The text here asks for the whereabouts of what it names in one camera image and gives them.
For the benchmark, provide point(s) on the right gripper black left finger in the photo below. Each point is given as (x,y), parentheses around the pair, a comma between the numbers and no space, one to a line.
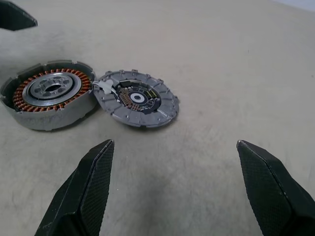
(81,196)

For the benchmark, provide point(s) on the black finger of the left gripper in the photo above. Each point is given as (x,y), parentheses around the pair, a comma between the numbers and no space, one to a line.
(14,17)

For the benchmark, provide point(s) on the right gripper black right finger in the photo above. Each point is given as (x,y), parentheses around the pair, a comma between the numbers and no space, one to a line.
(273,196)

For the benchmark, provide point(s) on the grey motor housing copper windings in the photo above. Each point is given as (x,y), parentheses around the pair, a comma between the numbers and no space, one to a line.
(37,120)

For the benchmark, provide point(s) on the grey motor cover circuit board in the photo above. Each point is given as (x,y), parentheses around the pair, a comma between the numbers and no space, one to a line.
(162,98)

